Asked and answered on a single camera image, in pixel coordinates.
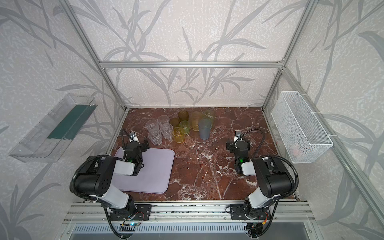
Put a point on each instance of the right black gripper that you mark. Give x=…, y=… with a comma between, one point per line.
x=240, y=146

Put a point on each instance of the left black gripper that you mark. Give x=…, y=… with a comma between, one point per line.
x=133, y=145

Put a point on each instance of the clear faceted glass front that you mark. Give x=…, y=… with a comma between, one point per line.
x=155, y=136

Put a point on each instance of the clear faceted glass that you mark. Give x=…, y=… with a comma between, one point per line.
x=155, y=136
x=167, y=130

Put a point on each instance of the lilac plastic tray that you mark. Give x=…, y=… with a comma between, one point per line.
x=153, y=178

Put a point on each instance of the yellow short glass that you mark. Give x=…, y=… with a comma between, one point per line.
x=178, y=135

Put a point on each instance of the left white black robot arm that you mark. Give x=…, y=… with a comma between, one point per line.
x=93, y=181

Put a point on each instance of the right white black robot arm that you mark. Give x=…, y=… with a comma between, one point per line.
x=276, y=177

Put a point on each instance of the clear faceted glass middle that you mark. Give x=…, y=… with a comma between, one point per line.
x=167, y=130

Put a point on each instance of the tall blue frosted glass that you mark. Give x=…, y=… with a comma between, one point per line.
x=205, y=126

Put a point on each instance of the tall green glass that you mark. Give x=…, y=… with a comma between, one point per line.
x=210, y=115

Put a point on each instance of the amber dotted glass front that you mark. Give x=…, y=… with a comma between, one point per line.
x=175, y=122

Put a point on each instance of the amber dotted glass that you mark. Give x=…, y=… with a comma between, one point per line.
x=183, y=115
x=175, y=122

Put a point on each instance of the tall yellow glass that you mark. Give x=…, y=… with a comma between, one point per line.
x=194, y=118

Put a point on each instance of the green short glass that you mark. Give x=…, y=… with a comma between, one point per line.
x=185, y=126

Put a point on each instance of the amber dotted glass rear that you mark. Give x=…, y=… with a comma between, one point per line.
x=183, y=115

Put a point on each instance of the green sheet in shelf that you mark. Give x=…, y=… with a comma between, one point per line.
x=69, y=127

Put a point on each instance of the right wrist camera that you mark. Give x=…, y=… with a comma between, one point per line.
x=238, y=135

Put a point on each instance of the white wire mesh basket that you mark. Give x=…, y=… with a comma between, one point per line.
x=298, y=124

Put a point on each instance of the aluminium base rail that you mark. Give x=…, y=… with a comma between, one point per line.
x=218, y=212

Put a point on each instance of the horizontal aluminium frame bar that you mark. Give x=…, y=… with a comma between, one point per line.
x=189, y=64

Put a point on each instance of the clear acrylic wall shelf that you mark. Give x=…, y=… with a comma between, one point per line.
x=35, y=147

